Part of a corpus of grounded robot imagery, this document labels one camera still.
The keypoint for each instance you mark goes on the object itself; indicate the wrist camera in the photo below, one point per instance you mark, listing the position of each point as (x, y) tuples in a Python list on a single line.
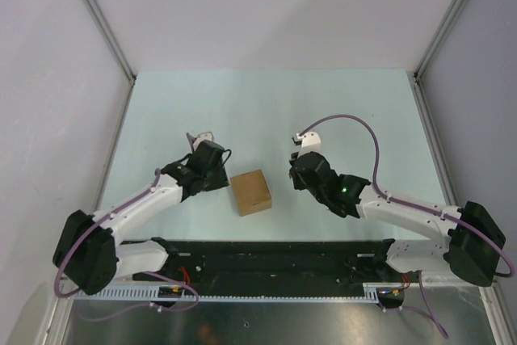
[(194, 141), (307, 142)]

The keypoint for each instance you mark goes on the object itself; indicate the right aluminium corner post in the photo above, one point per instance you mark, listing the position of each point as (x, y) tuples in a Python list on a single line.
[(445, 27)]

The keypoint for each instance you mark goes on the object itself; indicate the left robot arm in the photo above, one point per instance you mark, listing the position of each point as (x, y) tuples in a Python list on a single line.
[(91, 251)]

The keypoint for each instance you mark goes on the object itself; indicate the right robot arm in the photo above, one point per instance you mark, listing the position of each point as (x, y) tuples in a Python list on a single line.
[(464, 240)]

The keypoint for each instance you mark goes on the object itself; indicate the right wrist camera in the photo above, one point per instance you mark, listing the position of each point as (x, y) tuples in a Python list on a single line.
[(307, 142)]

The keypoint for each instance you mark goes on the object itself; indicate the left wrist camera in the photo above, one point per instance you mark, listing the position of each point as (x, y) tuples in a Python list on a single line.
[(194, 141)]

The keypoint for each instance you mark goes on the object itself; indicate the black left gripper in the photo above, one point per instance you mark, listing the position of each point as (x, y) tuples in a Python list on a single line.
[(220, 181)]

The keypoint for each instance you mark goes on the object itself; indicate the brown cardboard express box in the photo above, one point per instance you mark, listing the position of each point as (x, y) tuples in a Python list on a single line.
[(251, 193)]

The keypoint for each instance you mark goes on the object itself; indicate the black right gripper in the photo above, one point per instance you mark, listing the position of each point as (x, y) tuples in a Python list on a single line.
[(296, 183)]

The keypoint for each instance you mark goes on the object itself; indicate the left aluminium corner post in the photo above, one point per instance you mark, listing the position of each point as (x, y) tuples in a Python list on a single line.
[(96, 13)]

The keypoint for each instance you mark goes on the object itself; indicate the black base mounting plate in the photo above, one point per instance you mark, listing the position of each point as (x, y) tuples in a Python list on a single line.
[(281, 269)]

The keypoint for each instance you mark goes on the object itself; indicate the white slotted cable duct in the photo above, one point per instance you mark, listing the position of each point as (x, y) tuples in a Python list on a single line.
[(160, 292)]

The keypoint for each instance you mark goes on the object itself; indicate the aluminium corner post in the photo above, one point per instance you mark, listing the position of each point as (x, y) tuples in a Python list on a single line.
[(445, 27), (96, 13)]

